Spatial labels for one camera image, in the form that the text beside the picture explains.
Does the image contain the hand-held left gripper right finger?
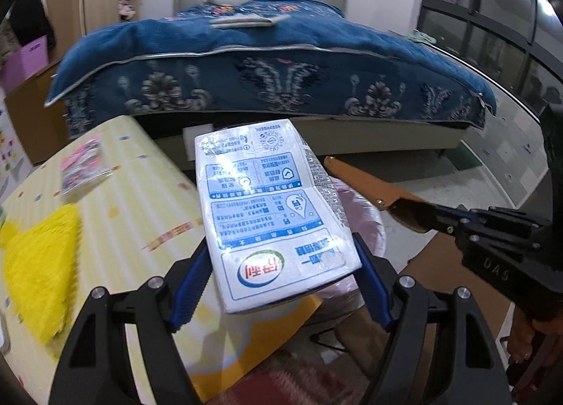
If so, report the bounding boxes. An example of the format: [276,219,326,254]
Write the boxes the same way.
[351,233,515,405]

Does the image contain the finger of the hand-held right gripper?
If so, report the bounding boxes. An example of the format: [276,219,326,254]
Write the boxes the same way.
[389,202,460,235]
[429,204,470,223]

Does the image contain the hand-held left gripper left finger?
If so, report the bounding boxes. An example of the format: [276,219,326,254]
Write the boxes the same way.
[46,239,215,405]

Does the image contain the brown cardboard piece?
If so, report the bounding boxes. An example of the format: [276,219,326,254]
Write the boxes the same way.
[324,155,429,233]

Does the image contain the trash bin with pink bag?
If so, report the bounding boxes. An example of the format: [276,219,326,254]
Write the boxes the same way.
[314,180,388,315]

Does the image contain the white tissue packet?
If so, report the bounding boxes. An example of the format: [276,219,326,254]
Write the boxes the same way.
[194,118,363,315]

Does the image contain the person's right hand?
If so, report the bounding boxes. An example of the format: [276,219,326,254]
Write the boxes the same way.
[507,307,556,365]

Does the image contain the brown cardboard sheet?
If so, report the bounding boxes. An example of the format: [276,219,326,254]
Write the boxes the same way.
[334,229,517,388]

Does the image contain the green box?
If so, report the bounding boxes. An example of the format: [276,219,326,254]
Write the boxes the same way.
[452,140,481,174]

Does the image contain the yellow striped tablecloth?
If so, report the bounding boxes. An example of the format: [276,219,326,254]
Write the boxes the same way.
[0,115,327,393]

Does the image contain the red plaid cloth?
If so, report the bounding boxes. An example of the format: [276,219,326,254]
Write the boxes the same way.
[240,354,357,405]

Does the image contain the white foam sheet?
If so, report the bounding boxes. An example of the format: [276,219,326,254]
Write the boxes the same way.
[182,124,217,162]

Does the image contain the grey upholstered bed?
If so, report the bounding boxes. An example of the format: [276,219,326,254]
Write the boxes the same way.
[152,0,469,174]

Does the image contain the clear plastic wrapper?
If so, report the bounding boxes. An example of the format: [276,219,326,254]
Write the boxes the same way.
[61,158,116,201]

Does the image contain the yellow foam net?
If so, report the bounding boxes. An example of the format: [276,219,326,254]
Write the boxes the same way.
[0,204,85,348]

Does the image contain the pink printed packet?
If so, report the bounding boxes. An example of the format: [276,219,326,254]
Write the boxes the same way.
[61,138,105,171]

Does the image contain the green cloth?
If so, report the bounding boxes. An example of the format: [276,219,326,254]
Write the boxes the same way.
[405,29,437,45]

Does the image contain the blue patterned blanket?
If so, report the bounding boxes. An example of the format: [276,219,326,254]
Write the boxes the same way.
[44,0,498,130]

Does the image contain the white dotted fabric wardrobe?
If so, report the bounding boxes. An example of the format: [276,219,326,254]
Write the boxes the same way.
[0,91,32,197]

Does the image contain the wooden cabinet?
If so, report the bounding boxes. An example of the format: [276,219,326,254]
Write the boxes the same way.
[4,58,69,165]

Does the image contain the grey folded item on bed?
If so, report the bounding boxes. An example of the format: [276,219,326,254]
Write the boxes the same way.
[210,14,292,30]

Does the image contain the purple storage box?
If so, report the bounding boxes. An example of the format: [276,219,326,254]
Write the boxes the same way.
[0,35,50,86]

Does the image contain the black coat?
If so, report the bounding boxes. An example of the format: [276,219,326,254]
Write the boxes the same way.
[8,0,57,51]

